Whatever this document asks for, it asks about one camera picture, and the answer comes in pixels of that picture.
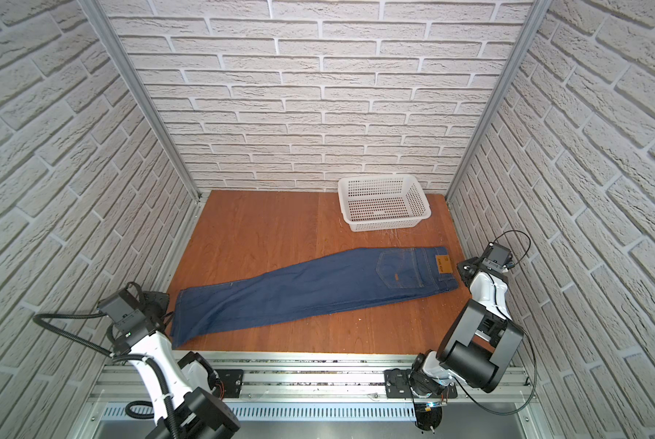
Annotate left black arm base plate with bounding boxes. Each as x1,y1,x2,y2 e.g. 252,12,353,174
210,369,244,400

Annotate right aluminium corner post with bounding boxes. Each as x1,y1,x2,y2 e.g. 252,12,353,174
445,0,552,201

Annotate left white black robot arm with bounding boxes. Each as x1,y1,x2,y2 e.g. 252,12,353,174
98,284,241,438

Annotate right thin black cable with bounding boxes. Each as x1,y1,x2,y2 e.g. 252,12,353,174
447,229,538,417

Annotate white plastic laundry basket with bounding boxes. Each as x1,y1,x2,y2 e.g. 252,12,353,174
338,175,432,232

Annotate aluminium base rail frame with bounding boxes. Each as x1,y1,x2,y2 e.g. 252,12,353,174
82,350,542,424

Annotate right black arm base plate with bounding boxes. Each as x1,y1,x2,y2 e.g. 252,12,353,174
384,369,458,401

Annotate aluminium corner post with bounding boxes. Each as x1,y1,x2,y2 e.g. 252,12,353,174
445,0,552,201
80,0,203,202

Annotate left aluminium corner post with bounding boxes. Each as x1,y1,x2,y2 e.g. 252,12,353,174
80,0,203,202

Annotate left black corrugated cable hose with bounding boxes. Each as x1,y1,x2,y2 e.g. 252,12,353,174
32,282,181,439

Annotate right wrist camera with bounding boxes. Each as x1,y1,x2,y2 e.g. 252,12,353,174
480,243,513,273

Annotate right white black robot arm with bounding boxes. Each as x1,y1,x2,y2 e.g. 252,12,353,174
409,256,524,398

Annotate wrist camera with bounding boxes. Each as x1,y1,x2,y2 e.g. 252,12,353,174
480,243,513,273
97,289,144,334

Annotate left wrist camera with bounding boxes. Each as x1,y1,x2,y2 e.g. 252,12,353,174
97,289,144,334

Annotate dark blue denim trousers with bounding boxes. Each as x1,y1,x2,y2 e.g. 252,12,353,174
171,247,458,349

